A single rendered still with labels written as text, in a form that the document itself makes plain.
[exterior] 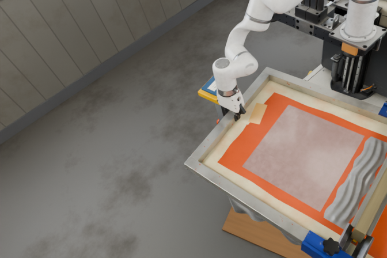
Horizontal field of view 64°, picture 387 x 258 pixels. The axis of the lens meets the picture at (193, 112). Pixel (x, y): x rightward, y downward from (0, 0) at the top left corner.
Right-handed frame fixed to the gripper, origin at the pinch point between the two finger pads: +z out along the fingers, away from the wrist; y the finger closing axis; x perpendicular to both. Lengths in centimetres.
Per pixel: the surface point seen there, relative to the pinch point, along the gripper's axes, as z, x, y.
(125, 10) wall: 57, -85, 202
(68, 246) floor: 102, 96, 89
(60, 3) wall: 19, -35, 213
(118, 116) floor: 103, -3, 148
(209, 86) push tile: 3.4, -9.8, 20.7
